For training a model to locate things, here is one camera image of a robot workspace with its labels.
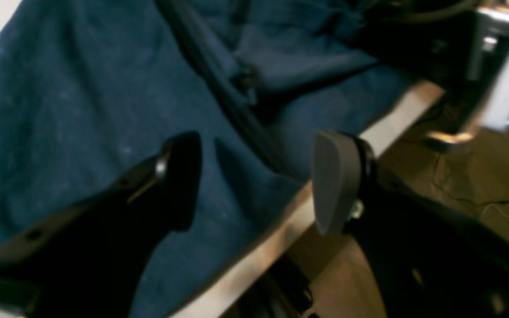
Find dark navy t-shirt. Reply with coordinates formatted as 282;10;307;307
0;0;418;318

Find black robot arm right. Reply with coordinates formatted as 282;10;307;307
359;0;509;152

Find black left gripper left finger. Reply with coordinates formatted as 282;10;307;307
0;131;202;318

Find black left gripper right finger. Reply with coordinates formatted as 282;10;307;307
311;132;509;318

